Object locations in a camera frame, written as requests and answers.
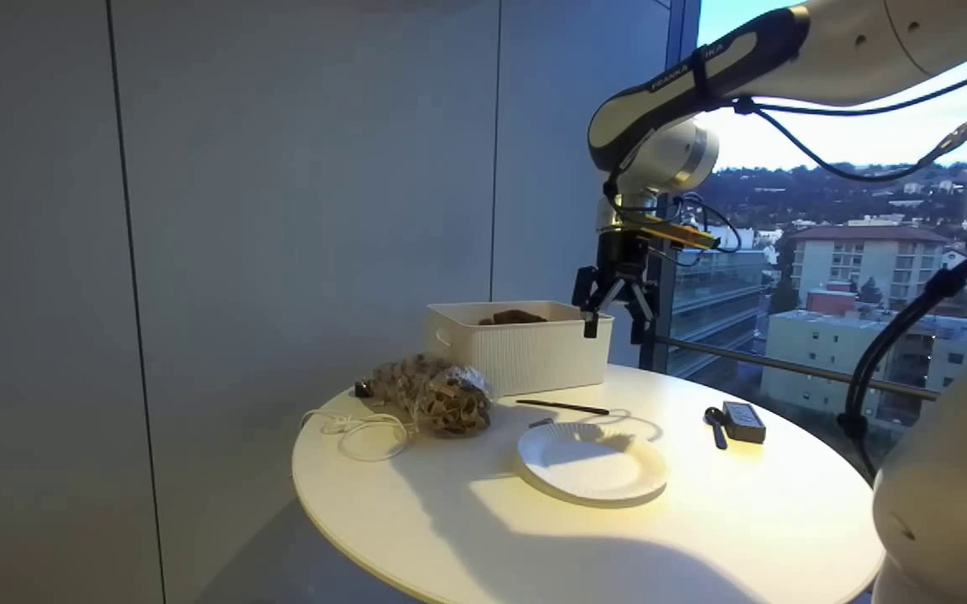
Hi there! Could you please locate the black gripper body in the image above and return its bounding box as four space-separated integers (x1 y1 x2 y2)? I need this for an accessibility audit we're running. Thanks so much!
571 230 655 313

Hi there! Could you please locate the white round plate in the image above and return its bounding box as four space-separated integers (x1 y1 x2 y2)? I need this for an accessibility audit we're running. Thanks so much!
516 424 668 503

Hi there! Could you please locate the black spoon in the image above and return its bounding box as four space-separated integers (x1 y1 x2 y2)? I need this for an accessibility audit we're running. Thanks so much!
706 406 729 450

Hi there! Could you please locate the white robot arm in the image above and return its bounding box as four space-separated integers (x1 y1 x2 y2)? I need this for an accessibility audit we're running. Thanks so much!
575 0 967 340

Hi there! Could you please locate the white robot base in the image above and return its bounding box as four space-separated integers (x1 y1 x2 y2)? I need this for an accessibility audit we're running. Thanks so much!
874 370 967 604

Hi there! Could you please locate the white plastic storage box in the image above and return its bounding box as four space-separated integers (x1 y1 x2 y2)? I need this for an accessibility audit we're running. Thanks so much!
423 299 616 395

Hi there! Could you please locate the dark object in box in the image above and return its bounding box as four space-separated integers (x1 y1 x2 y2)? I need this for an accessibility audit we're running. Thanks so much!
480 309 549 324

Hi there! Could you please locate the black rectangular sponge block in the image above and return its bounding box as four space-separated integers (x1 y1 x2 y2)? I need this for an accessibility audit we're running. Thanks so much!
723 403 766 443

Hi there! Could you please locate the round white table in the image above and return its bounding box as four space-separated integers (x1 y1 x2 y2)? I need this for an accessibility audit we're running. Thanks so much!
292 365 882 604

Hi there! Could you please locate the black cable hose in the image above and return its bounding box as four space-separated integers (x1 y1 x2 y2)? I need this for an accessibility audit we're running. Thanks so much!
835 223 967 474

